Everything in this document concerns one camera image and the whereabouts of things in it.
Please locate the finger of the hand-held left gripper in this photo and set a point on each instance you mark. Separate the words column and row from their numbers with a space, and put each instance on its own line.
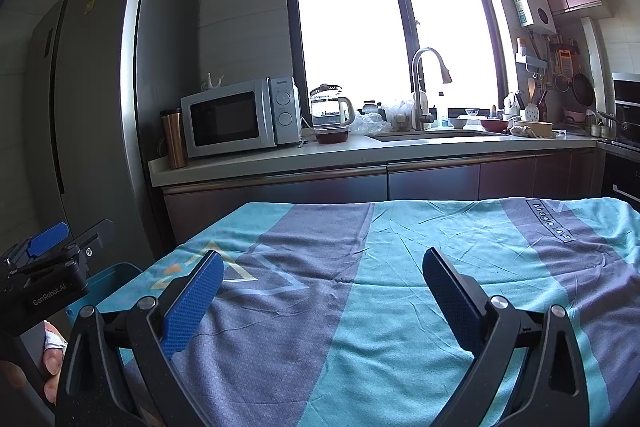
column 47, row 239
column 92, row 237

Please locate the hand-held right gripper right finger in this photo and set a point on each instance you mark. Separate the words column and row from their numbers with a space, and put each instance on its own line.
column 450, row 297

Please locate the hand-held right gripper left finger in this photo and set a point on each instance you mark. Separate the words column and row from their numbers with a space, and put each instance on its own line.
column 195, row 302

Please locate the blue plastic bin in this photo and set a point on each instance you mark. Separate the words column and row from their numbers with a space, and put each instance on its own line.
column 117, row 282

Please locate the person's left hand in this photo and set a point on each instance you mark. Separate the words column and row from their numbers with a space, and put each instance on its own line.
column 52, row 362

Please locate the teal and purple printed tablecloth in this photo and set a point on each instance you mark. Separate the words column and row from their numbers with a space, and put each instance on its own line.
column 400, row 282

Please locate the dark kitchen base cabinet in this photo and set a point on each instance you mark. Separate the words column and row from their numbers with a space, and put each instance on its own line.
column 425, row 179

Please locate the copper travel tumbler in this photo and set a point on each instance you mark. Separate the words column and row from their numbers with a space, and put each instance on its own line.
column 175, row 142

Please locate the grey steel refrigerator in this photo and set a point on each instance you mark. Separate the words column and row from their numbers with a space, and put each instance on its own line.
column 100, row 107

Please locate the small white bowl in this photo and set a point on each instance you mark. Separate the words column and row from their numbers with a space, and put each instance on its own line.
column 458, row 123

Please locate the red dish bowl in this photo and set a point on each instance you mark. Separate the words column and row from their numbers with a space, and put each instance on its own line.
column 492, row 125

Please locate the beige baking dish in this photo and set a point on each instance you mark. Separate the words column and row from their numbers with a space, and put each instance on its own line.
column 535, row 129

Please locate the clear plastic bag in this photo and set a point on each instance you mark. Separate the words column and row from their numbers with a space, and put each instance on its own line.
column 375, row 122

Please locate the white ornament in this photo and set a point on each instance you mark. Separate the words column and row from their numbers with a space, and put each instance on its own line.
column 212, row 83

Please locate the steel kitchen faucet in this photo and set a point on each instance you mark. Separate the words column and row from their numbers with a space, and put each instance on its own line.
column 417, row 97

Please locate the white microwave oven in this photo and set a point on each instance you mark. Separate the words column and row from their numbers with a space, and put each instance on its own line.
column 285, row 107

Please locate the glass electric kettle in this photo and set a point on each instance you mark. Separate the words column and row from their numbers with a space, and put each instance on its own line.
column 327, row 107

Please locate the black frying pan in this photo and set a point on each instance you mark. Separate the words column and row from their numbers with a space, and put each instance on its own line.
column 582, row 89

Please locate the black built-in oven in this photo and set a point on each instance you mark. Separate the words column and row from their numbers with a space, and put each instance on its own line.
column 625, row 122

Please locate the kitchen window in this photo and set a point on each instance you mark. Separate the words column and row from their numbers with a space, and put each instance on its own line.
column 345, row 32

